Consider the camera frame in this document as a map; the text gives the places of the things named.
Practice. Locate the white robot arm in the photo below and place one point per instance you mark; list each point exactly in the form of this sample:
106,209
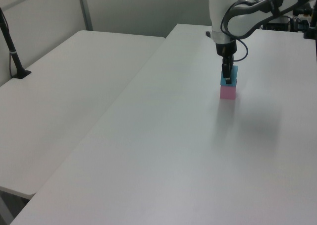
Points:
241,16

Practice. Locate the blue cube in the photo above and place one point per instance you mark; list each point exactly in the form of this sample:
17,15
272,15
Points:
234,73

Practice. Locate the grey metal partition post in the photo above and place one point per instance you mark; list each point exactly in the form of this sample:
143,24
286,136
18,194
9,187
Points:
85,8

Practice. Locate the pink cube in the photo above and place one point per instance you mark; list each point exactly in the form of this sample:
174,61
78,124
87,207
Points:
227,92

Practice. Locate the white side table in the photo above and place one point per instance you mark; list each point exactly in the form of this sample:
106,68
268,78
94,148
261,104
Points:
62,103

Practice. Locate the black electronic equipment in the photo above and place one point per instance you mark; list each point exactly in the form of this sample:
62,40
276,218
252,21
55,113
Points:
284,21

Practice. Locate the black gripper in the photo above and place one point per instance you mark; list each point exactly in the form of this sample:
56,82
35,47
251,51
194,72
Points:
226,49

